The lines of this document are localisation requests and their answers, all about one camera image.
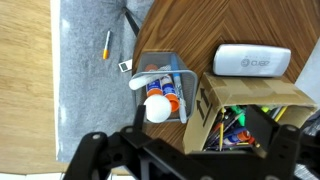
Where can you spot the blue pen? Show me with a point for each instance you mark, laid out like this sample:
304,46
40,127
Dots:
178,90

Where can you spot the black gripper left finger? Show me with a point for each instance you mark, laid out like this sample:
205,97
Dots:
100,150

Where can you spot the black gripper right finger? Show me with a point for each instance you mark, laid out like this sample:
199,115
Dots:
263,128

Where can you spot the brown cardboard box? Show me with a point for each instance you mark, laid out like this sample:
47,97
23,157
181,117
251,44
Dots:
246,91

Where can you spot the small white flat device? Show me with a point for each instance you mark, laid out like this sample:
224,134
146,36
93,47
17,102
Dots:
125,66

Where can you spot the green marker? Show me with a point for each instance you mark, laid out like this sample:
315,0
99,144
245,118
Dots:
239,115

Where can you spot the yellow highlighter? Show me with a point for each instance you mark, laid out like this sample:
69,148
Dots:
265,109

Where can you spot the glue stick with orange cap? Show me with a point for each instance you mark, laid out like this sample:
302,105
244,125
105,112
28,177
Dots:
170,93
238,137
153,87

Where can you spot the white marker with orange cap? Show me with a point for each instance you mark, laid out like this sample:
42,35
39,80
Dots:
106,45

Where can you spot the yellow pencil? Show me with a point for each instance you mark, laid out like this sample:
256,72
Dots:
221,130
281,114

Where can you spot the dark wooden table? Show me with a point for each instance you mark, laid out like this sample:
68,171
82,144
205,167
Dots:
200,23

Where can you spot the metal mesh pen holder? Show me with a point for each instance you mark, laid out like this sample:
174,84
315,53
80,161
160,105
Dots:
190,86

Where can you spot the white round ball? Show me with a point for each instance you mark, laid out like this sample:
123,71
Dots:
157,108

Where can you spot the silver grey glasses case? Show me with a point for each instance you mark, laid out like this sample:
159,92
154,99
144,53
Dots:
251,60

